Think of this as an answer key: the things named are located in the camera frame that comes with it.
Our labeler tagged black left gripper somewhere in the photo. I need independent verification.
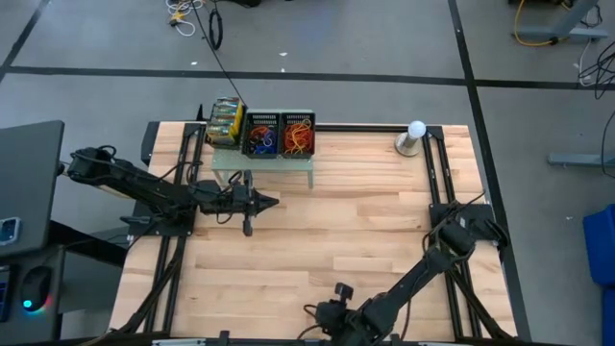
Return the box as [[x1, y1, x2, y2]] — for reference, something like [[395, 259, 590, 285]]
[[229, 170, 282, 237]]

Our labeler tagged black slatted plastic basket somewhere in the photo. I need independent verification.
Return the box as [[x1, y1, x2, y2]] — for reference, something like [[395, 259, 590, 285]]
[[241, 110, 282, 160], [279, 110, 317, 160], [204, 111, 247, 151]]

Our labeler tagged grey desk foot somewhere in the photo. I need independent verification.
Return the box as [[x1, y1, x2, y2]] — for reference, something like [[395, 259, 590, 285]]
[[548, 152, 615, 168]]

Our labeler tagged grey desk base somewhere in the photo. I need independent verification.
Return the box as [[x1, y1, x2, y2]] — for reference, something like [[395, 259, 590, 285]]
[[516, 0, 609, 45]]

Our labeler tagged green perforated metal shelf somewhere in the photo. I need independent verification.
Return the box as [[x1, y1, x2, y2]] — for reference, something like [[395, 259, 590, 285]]
[[209, 112, 316, 189]]

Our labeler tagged black table corner plate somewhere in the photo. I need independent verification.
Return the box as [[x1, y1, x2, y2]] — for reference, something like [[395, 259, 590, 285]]
[[140, 120, 160, 164]]

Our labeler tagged white bulb table lamp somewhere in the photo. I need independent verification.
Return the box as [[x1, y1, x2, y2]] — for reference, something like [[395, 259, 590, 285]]
[[394, 119, 428, 159]]

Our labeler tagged black computer mouse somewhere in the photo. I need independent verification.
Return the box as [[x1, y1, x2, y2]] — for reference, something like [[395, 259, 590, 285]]
[[18, 265, 53, 316]]

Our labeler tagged blue plastic bin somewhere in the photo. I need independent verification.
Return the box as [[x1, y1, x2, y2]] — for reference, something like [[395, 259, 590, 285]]
[[582, 203, 615, 288], [600, 287, 615, 346]]

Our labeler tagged dark keyboard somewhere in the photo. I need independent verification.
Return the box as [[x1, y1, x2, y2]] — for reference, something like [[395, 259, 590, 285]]
[[0, 265, 12, 324]]

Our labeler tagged long black floor cable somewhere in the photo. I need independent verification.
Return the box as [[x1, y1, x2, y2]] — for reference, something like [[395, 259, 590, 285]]
[[191, 0, 249, 105]]

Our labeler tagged black cable bundle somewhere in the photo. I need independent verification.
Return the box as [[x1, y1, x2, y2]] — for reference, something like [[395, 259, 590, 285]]
[[111, 234, 188, 335], [444, 268, 515, 340]]

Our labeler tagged coiled black floor cable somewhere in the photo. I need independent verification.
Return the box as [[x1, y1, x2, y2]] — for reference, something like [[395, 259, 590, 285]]
[[208, 8, 225, 51]]

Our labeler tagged white and yellow cable tangle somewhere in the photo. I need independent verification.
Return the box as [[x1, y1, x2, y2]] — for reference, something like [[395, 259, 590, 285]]
[[165, 0, 207, 37]]

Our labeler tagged yellow floor cable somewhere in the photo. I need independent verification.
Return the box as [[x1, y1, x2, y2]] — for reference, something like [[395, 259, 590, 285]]
[[512, 0, 558, 48]]

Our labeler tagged black floor cable tangle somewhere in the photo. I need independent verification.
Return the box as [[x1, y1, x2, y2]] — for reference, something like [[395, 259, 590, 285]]
[[578, 40, 615, 100]]

